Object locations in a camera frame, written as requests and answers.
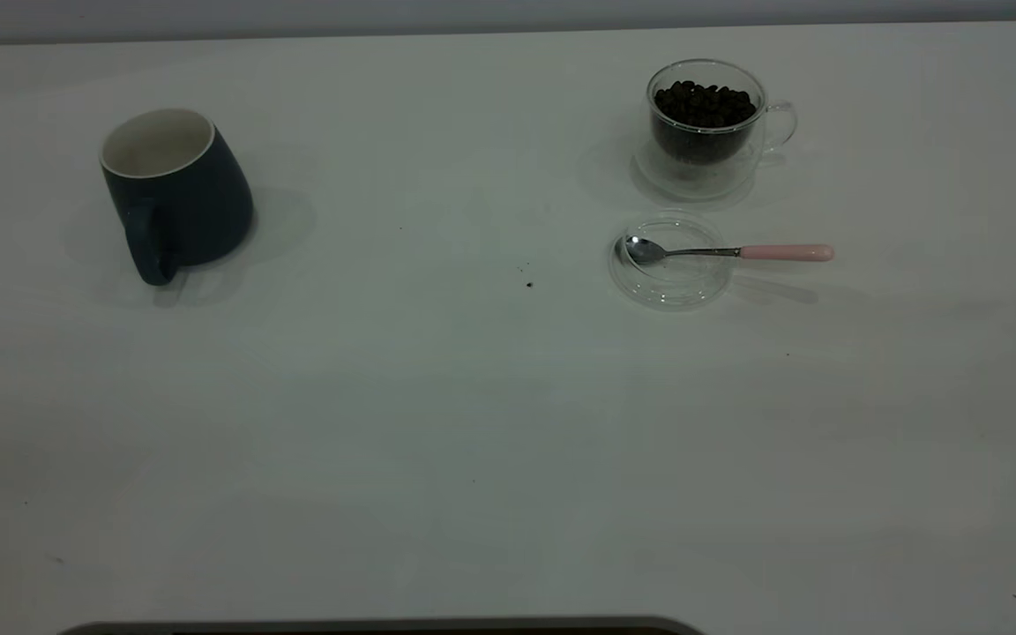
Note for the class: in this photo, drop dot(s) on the dark grey frame bar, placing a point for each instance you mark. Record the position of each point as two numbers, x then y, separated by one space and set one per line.
384 627

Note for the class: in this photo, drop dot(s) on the clear double-wall glass cup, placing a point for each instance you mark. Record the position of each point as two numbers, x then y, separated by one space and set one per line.
700 176

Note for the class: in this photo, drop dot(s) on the dark blue-grey ceramic mug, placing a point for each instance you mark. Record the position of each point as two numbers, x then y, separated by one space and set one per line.
186 198

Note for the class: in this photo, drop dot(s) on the dark roasted coffee beans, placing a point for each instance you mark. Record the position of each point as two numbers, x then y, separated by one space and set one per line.
704 115

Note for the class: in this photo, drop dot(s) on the clear round glass saucer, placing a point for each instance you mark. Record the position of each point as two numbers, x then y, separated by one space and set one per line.
671 287

